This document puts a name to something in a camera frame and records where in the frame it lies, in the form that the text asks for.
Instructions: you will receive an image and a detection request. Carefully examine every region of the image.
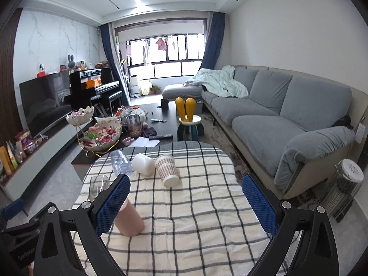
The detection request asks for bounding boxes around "green snack packet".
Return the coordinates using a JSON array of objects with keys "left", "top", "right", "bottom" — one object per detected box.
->
[{"left": 6, "top": 140, "right": 20, "bottom": 170}]

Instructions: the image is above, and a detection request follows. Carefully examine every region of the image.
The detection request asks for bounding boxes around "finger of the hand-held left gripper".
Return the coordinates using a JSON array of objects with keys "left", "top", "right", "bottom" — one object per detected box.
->
[{"left": 0, "top": 199, "right": 25, "bottom": 224}]

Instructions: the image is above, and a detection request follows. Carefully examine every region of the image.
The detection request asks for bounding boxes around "red snack packet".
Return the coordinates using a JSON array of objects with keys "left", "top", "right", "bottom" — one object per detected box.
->
[{"left": 14, "top": 130, "right": 32, "bottom": 150}]

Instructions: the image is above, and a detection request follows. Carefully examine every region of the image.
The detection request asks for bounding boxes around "yellow rabbit ear stool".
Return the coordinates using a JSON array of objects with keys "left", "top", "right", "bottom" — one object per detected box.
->
[{"left": 175, "top": 97, "right": 203, "bottom": 142}]

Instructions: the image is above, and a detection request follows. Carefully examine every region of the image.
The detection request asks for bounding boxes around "black piano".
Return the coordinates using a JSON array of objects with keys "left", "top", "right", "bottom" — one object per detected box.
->
[{"left": 69, "top": 67, "right": 123, "bottom": 111}]

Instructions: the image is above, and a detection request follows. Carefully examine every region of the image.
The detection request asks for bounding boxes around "window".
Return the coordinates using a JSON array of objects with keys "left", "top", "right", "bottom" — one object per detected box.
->
[{"left": 126, "top": 34, "right": 206, "bottom": 80}]

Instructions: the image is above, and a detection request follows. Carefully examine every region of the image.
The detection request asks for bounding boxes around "dark coffee table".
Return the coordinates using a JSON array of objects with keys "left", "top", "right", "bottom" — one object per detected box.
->
[{"left": 71, "top": 103, "right": 179, "bottom": 183}]

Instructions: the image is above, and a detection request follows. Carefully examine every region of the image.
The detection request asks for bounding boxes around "orange snack packet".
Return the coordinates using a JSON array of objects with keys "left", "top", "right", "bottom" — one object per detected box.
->
[{"left": 0, "top": 146, "right": 14, "bottom": 176}]

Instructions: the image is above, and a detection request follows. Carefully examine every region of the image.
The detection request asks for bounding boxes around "white cup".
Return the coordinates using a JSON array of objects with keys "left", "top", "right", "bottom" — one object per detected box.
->
[{"left": 132, "top": 153, "right": 156, "bottom": 176}]

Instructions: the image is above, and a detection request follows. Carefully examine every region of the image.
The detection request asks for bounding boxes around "clear snack jar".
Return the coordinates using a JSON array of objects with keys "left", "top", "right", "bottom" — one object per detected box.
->
[{"left": 126, "top": 114, "right": 144, "bottom": 138}]

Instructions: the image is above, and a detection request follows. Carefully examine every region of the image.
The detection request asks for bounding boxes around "tiered white snack dish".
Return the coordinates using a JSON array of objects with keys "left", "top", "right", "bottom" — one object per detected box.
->
[{"left": 65, "top": 105, "right": 124, "bottom": 157}]

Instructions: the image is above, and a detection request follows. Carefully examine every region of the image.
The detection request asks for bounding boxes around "white cage heater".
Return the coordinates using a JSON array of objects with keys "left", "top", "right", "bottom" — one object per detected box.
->
[{"left": 323, "top": 158, "right": 363, "bottom": 222}]

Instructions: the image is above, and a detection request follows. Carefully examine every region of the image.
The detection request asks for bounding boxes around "black piano bench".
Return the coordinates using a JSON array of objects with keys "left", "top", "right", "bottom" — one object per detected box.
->
[{"left": 90, "top": 90, "right": 124, "bottom": 113}]

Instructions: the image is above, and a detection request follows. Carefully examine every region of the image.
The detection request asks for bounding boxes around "pink cup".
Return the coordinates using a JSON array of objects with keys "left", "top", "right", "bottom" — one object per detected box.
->
[{"left": 114, "top": 198, "right": 145, "bottom": 237}]

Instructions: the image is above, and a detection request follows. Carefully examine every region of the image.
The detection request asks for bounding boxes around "white appliance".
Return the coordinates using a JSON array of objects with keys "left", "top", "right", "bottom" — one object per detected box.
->
[{"left": 130, "top": 75, "right": 141, "bottom": 97}]

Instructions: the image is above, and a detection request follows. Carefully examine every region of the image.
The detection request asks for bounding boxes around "clear plastic bottle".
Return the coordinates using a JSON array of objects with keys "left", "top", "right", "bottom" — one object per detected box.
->
[{"left": 110, "top": 149, "right": 133, "bottom": 176}]

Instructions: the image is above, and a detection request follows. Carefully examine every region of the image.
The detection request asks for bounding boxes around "patterned paper cup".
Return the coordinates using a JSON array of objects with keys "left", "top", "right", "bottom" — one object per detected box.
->
[{"left": 155, "top": 154, "right": 181, "bottom": 187}]

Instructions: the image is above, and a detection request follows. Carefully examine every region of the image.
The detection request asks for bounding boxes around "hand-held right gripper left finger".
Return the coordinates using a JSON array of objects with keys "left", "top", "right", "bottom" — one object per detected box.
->
[{"left": 34, "top": 174, "right": 131, "bottom": 276}]

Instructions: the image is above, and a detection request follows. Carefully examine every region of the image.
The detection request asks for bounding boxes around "flat screen television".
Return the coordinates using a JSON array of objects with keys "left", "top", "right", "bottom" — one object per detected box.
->
[{"left": 19, "top": 72, "right": 73, "bottom": 136}]

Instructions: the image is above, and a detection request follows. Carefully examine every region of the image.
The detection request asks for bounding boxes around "white hanging garment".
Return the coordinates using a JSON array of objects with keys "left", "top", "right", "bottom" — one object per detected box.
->
[{"left": 142, "top": 45, "right": 152, "bottom": 66}]

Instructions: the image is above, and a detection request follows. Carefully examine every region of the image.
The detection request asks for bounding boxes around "white television cabinet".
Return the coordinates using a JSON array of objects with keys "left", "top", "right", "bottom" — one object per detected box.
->
[{"left": 0, "top": 119, "right": 87, "bottom": 202}]

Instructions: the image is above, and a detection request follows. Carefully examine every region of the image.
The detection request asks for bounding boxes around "blue curtain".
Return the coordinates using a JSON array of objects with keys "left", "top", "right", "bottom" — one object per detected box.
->
[{"left": 199, "top": 11, "right": 225, "bottom": 71}]

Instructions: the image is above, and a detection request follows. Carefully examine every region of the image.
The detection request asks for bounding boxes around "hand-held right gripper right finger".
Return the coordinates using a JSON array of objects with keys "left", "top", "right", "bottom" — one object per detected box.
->
[{"left": 242, "top": 173, "right": 340, "bottom": 276}]

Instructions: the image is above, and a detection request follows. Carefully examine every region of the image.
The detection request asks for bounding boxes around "clear glass cup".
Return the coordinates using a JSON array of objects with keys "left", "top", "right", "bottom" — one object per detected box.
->
[{"left": 89, "top": 174, "right": 110, "bottom": 202}]

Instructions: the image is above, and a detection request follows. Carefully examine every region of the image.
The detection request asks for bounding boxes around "pale green blanket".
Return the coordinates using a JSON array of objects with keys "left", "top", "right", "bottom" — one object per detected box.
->
[{"left": 184, "top": 65, "right": 249, "bottom": 98}]

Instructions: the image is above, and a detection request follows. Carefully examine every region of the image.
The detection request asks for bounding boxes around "grey sofa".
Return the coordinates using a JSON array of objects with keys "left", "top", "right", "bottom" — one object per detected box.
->
[{"left": 162, "top": 65, "right": 363, "bottom": 199}]

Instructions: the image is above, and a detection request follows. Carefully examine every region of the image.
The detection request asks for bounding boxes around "checked tablecloth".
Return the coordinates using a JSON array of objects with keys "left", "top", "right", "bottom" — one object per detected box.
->
[{"left": 70, "top": 141, "right": 291, "bottom": 276}]

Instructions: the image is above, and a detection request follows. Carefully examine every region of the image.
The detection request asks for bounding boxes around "black bag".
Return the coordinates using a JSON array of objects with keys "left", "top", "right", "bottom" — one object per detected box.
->
[{"left": 333, "top": 115, "right": 353, "bottom": 130}]

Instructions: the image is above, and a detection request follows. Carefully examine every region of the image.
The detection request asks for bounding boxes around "white paper sheet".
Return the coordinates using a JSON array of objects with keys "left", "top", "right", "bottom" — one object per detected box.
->
[{"left": 130, "top": 137, "right": 161, "bottom": 148}]

